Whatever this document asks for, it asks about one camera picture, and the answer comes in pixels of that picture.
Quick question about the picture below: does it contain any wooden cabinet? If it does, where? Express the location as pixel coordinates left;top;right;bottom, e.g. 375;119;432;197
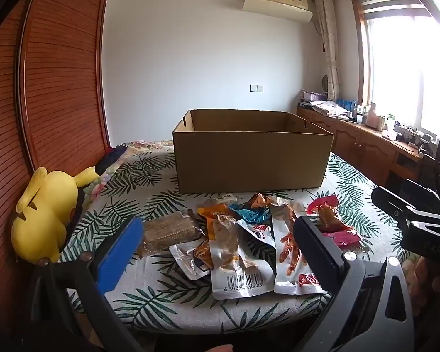
296;106;440;191

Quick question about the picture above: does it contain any folded floral cloth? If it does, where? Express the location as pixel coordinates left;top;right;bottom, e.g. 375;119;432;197
312;101;353;118

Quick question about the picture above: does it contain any patterned cream curtain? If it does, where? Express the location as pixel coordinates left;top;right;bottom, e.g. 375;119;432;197
313;0;341;101

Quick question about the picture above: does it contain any brown cardboard box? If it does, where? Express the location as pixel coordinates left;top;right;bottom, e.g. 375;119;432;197
172;109;334;194

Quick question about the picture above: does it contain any large silver barcode packet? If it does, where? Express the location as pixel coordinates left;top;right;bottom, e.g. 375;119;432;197
205;216;276;300

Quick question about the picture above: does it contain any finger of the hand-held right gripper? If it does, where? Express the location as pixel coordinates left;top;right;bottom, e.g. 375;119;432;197
405;180;440;213
372;186;440;228

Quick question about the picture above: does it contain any clear brown cracker packet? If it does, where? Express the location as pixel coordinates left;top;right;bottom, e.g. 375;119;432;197
141;213;203;255

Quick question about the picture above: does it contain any wooden slatted wardrobe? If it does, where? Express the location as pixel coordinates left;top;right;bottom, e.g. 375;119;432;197
0;0;112;352

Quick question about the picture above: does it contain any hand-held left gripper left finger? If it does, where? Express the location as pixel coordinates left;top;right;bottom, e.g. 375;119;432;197
31;217;144;352

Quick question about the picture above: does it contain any teal foil wrapper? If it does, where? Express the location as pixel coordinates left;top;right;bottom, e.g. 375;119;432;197
229;203;270;224

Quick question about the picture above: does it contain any white chicken feet packet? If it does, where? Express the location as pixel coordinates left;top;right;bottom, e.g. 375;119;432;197
270;202;329;296

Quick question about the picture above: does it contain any bronze foil wrapper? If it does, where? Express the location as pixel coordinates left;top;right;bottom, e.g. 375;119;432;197
246;193;275;209

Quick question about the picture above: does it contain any pink snack packet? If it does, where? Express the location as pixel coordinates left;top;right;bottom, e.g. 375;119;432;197
322;230;363;247

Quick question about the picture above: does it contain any brown meat packet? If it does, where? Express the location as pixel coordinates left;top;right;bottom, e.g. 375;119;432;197
317;205;356;232

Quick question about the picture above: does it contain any floral blanket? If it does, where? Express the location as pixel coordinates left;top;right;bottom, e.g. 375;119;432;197
84;139;175;195

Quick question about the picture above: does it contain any small silver orange packet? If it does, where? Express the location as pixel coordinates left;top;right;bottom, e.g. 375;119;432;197
169;242;214;277

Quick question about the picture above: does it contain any orange snack packet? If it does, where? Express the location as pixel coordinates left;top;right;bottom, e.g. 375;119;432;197
196;204;239;228

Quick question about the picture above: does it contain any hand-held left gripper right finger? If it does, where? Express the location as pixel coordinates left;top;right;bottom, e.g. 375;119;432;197
292;216;415;352

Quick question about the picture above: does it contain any dark blue clothing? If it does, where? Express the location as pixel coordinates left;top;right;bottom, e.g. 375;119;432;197
95;146;129;175

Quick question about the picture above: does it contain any yellow plush toy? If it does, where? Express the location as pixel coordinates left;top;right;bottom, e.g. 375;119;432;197
11;167;100;265

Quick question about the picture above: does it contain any white air deflector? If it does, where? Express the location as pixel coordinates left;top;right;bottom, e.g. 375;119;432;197
242;0;313;23

